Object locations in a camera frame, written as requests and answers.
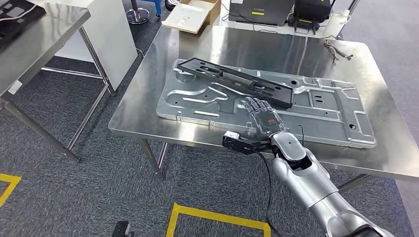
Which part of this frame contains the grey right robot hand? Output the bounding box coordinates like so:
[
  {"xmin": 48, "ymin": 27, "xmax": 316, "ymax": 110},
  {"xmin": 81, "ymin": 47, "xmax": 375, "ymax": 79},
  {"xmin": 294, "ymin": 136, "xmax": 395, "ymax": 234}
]
[{"xmin": 241, "ymin": 96, "xmax": 286, "ymax": 138}]

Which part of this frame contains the black plastic plate part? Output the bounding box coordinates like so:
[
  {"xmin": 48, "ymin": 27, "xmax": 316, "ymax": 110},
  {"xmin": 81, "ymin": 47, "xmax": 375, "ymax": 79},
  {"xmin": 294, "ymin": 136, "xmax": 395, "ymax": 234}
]
[
  {"xmin": 176, "ymin": 57, "xmax": 294, "ymax": 109},
  {"xmin": 0, "ymin": 0, "xmax": 47, "ymax": 51}
]

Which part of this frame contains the stainless steel workbench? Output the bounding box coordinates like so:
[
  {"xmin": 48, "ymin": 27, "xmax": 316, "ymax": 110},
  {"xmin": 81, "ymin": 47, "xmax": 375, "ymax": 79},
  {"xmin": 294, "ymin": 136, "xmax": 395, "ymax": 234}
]
[{"xmin": 108, "ymin": 25, "xmax": 419, "ymax": 194}]

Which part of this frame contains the stamped sheet metal panel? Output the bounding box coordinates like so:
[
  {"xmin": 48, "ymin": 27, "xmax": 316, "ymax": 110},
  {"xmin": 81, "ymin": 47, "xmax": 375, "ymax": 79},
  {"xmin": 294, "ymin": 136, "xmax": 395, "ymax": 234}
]
[{"xmin": 156, "ymin": 59, "xmax": 377, "ymax": 150}]

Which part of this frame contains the metal clamp tool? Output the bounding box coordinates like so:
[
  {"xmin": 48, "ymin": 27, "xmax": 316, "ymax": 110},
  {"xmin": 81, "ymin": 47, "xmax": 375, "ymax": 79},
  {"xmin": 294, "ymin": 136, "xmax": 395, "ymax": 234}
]
[{"xmin": 324, "ymin": 39, "xmax": 354, "ymax": 63}]

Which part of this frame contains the black router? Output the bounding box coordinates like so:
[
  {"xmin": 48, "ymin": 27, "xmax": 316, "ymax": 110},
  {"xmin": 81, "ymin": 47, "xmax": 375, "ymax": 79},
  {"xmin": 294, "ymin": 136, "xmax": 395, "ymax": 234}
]
[{"xmin": 287, "ymin": 14, "xmax": 321, "ymax": 36}]

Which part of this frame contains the dark grey laptop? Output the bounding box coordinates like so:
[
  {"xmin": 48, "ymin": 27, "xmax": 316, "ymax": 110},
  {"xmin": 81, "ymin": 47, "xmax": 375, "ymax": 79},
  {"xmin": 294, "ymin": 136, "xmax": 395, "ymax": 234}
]
[{"xmin": 228, "ymin": 0, "xmax": 297, "ymax": 27}]

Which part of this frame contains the white plastic jug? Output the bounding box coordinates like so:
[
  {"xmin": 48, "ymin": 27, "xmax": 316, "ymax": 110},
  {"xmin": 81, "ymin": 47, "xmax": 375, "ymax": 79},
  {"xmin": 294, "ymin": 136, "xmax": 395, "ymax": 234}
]
[{"xmin": 323, "ymin": 9, "xmax": 352, "ymax": 38}]

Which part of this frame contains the cardboard box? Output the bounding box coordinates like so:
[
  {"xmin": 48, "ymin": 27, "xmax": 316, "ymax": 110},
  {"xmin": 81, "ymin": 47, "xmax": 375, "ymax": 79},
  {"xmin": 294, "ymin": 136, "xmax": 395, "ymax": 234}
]
[{"xmin": 162, "ymin": 0, "xmax": 222, "ymax": 35}]

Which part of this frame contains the black box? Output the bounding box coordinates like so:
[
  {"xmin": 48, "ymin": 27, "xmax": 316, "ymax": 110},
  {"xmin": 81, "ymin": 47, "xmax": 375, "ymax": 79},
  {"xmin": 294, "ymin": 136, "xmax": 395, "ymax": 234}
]
[{"xmin": 293, "ymin": 0, "xmax": 332, "ymax": 24}]

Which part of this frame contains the white foam insert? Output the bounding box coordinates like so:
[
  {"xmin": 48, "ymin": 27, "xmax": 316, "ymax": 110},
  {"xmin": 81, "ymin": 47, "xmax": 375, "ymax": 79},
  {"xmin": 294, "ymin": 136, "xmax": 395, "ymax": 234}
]
[{"xmin": 162, "ymin": 1, "xmax": 212, "ymax": 35}]

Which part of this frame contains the white cabinet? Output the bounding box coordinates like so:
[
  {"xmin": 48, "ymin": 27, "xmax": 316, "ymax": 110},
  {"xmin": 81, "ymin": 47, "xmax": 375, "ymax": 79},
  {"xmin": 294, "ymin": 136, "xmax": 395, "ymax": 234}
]
[{"xmin": 54, "ymin": 0, "xmax": 138, "ymax": 91}]

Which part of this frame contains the stainless steel table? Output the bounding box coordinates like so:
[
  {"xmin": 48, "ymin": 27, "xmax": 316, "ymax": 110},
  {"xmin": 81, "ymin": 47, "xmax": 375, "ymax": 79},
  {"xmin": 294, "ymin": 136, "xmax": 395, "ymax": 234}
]
[{"xmin": 0, "ymin": 0, "xmax": 116, "ymax": 163}]

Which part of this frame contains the black camera cable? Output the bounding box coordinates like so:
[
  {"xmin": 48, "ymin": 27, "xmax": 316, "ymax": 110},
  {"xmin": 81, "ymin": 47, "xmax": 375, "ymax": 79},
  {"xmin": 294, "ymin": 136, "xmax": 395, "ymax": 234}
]
[{"xmin": 253, "ymin": 149, "xmax": 282, "ymax": 237}]

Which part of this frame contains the blue cart frame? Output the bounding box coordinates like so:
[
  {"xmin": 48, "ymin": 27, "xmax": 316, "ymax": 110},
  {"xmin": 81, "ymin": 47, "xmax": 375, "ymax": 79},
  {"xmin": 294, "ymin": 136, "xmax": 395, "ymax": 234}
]
[{"xmin": 140, "ymin": 0, "xmax": 164, "ymax": 19}]

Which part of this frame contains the chrome stanchion post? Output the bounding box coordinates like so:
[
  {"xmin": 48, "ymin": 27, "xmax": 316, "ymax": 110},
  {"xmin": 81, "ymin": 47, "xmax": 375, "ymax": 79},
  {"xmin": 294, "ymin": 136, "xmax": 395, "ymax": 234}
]
[{"xmin": 126, "ymin": 0, "xmax": 151, "ymax": 25}]

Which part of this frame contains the white cable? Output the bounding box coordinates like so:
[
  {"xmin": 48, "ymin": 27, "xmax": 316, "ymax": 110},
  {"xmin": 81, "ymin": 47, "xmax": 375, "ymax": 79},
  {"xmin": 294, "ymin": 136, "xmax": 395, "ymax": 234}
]
[{"xmin": 0, "ymin": 3, "xmax": 37, "ymax": 22}]

